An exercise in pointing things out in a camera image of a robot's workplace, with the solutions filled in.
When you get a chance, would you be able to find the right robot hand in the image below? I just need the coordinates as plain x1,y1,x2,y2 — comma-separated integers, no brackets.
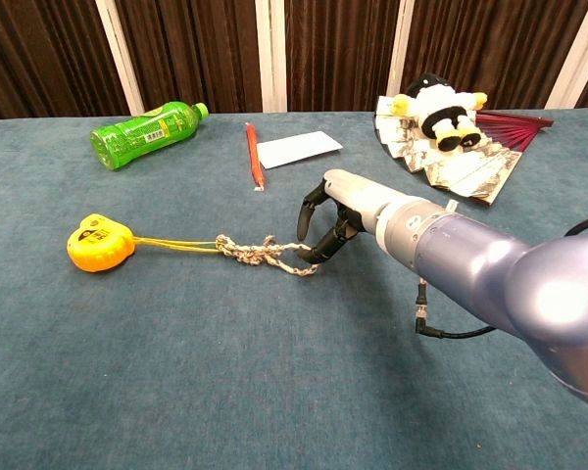
297,168,399,263

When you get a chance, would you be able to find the white frame post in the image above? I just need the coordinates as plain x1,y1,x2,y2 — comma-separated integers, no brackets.
544,0,588,111
94,0,146,118
385,0,417,112
254,0,288,114

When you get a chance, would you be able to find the yellow tape measure with cord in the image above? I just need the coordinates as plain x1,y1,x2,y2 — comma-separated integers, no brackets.
67,212,222,273

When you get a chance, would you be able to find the braided beige rope loop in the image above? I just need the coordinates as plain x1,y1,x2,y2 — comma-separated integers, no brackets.
215,233,321,278

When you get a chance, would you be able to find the blue table cloth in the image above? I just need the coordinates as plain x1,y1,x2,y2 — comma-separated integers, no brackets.
0,108,588,470

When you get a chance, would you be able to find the black and white plush toy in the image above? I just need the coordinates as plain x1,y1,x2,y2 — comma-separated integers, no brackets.
390,71,489,153

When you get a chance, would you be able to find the green plastic drink bottle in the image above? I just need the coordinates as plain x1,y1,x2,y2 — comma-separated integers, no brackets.
89,100,211,171

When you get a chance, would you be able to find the dark brown curtain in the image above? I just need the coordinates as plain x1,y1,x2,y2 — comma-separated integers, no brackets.
0,0,588,121

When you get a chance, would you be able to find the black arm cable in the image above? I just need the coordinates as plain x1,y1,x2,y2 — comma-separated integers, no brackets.
413,277,497,341

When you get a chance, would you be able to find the white rectangular card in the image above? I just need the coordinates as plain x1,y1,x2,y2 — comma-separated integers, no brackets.
256,130,345,170

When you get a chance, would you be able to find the printed paper folding fan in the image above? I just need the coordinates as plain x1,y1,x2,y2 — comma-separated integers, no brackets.
374,95,555,207

